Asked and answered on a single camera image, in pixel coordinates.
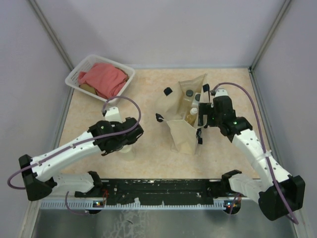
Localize pink cloth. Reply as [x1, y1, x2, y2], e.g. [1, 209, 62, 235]
[77, 62, 129, 99]

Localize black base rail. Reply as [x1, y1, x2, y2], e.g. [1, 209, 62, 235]
[74, 178, 241, 214]

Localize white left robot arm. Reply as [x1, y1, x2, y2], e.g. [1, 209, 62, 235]
[19, 118, 144, 201]

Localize aluminium frame post right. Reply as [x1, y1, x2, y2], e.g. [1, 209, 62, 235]
[249, 0, 293, 73]

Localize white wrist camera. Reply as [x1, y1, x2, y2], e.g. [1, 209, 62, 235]
[213, 88, 228, 100]
[105, 107, 122, 122]

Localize brown item in basket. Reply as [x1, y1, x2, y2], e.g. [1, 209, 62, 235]
[79, 84, 97, 95]

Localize cream canvas tote bag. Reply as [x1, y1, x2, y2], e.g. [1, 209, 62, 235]
[155, 74, 210, 155]

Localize amber liquid bottle white cap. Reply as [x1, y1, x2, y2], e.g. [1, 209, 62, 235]
[185, 108, 198, 126]

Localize aluminium frame post left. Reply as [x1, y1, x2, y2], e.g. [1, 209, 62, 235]
[27, 0, 75, 70]

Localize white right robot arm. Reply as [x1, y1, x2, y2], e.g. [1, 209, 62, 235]
[198, 96, 305, 221]

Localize clear bottle grey cap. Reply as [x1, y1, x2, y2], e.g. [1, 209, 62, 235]
[183, 89, 194, 105]

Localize white bottle grey cap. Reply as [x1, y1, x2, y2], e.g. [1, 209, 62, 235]
[193, 93, 201, 105]

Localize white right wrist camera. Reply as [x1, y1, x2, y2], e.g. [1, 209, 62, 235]
[213, 88, 228, 100]

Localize white plastic basket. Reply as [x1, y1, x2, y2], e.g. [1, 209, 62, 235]
[65, 55, 136, 101]

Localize cream bottle round cap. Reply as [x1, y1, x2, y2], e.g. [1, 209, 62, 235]
[118, 145, 135, 161]

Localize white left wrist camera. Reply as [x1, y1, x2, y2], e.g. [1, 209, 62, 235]
[105, 107, 122, 122]

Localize aluminium frame post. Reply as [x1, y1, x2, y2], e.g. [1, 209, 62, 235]
[249, 0, 293, 73]
[27, 0, 75, 70]

